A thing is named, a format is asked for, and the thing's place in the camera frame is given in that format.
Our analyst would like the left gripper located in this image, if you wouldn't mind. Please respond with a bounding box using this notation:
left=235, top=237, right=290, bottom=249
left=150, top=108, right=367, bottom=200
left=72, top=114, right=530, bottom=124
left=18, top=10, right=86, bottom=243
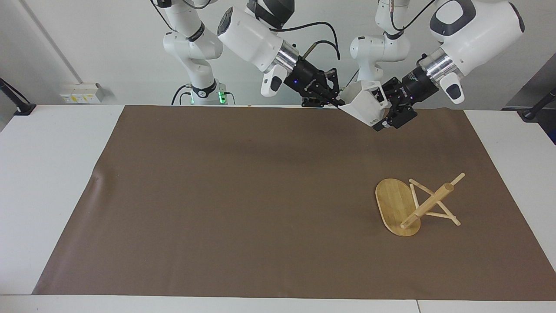
left=373, top=66, right=440, bottom=131

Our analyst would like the white wall socket box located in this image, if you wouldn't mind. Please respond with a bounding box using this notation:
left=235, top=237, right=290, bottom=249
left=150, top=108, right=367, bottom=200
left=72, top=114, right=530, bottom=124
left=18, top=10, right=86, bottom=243
left=60, top=82, right=105, bottom=104

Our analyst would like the white angular cup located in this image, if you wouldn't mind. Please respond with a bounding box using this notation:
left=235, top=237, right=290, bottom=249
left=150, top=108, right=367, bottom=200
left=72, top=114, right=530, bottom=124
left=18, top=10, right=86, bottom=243
left=338, top=80, right=390, bottom=127

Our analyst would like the black stand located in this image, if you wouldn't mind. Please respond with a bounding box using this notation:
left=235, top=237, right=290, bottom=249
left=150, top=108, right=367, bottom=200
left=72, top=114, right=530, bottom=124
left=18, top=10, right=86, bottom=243
left=516, top=87, right=556, bottom=122
left=0, top=78, right=36, bottom=116

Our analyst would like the wooden cup rack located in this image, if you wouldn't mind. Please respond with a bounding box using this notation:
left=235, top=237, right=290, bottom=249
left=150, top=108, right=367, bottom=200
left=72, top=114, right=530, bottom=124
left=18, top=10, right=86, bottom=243
left=375, top=173, right=466, bottom=237

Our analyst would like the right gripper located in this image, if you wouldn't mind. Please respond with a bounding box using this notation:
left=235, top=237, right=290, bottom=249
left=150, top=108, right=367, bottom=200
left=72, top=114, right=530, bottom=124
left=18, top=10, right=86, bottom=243
left=284, top=56, right=345, bottom=108

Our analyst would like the black cable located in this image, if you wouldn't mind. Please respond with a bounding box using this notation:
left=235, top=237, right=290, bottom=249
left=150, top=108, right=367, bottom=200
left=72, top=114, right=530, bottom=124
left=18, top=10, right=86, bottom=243
left=171, top=84, right=192, bottom=106
left=268, top=22, right=341, bottom=61
left=389, top=0, right=437, bottom=32

